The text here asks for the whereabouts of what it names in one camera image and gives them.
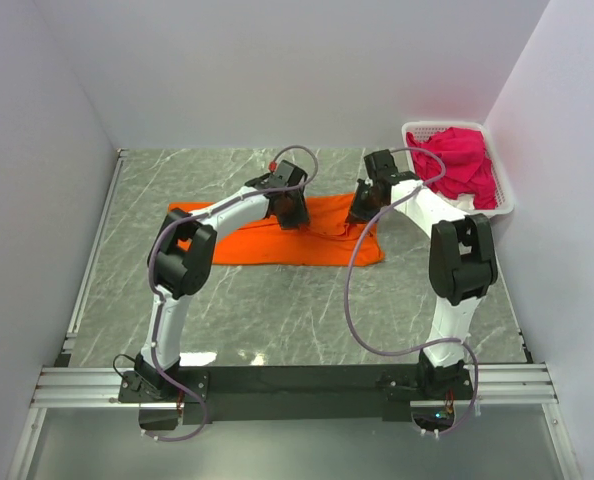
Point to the white laundry basket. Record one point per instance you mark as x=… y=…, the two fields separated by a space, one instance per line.
x=425 y=128

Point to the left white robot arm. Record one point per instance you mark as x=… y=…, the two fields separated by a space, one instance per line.
x=181 y=259

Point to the white cloth in basket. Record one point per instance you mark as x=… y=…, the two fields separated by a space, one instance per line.
x=464 y=202

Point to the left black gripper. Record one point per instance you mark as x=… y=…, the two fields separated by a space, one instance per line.
x=302 y=215

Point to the aluminium frame rail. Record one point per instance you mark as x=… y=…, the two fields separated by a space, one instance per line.
x=76 y=429

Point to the orange t shirt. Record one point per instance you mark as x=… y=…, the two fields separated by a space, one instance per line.
x=328 y=240

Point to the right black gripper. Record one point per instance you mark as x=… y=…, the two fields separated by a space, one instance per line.
x=357 y=209

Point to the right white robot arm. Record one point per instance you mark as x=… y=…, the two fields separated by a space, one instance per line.
x=462 y=262

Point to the pink t shirt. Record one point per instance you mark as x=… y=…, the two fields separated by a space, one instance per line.
x=468 y=166

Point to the black base beam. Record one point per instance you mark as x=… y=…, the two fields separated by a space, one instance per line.
x=242 y=393

